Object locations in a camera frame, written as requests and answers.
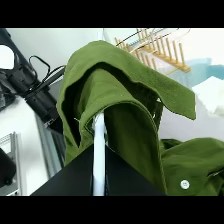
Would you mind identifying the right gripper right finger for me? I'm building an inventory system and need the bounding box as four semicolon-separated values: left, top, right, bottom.
105;144;167;197

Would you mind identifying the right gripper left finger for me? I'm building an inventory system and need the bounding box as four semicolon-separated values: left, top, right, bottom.
31;143;95;197

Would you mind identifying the green long-sleeved shirt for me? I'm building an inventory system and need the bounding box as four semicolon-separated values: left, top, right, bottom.
55;39;224;197

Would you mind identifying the white garment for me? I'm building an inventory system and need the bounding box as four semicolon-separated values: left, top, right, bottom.
191;75;224;117

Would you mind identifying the wooden peg rack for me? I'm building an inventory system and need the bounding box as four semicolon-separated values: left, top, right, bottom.
114;28;192;74

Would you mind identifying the silver frame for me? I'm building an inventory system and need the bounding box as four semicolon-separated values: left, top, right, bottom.
0;131;24;197

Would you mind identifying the black cable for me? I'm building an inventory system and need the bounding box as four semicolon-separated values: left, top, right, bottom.
27;54;67;96

